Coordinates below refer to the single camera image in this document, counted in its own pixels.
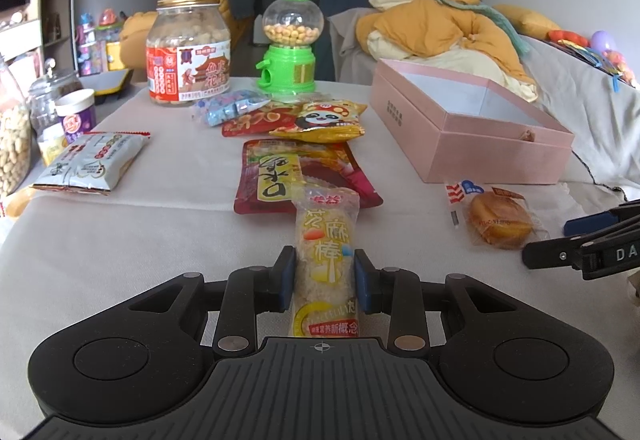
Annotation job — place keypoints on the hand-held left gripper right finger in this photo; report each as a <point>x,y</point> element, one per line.
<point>362,282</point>

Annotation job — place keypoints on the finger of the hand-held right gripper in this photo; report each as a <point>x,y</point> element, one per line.
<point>595,222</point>
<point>555,252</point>

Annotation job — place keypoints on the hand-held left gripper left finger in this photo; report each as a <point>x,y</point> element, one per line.
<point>288,280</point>

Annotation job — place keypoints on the yellow sesame stick snack packet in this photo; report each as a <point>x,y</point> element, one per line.
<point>325,240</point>

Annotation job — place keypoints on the bread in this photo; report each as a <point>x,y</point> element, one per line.
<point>500,217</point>

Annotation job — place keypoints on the dark red snack packet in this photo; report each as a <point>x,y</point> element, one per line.
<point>280,170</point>

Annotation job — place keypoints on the pink cardboard box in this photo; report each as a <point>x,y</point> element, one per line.
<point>480,140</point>

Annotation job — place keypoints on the red round biscuit snack packet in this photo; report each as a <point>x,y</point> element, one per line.
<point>250,121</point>

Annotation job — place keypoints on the white rice cracker packet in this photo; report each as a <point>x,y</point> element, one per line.
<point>92,160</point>

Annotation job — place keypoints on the grey covered sofa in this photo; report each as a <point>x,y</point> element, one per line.
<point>575,85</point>

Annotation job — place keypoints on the yellow panda snack packet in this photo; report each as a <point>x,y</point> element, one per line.
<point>325,123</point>

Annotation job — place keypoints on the colourful toy pile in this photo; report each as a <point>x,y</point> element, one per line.
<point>605,53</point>

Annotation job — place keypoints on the blue candy packet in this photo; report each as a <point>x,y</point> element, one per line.
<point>227,106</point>

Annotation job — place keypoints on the yellow pillow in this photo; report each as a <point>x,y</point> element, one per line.
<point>530,20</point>

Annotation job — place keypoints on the green gumball machine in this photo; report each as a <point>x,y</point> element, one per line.
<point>289,65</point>

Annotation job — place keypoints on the peanut jar with gold lid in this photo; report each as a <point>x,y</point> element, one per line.
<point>187,55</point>

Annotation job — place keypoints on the orange quilt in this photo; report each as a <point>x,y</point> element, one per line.
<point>440,28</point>

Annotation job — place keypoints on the yellow black tray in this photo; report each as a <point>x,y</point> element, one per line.
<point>112,83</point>

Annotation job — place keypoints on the purple white paper cup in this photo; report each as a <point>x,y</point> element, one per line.
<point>76,118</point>

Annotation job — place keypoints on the small yellow jar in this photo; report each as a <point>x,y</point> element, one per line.
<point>50,145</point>

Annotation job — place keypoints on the glass jar with clip lid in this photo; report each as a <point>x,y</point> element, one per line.
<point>47,95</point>

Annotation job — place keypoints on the colourful drink bottles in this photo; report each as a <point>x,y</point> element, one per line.
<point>97,38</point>

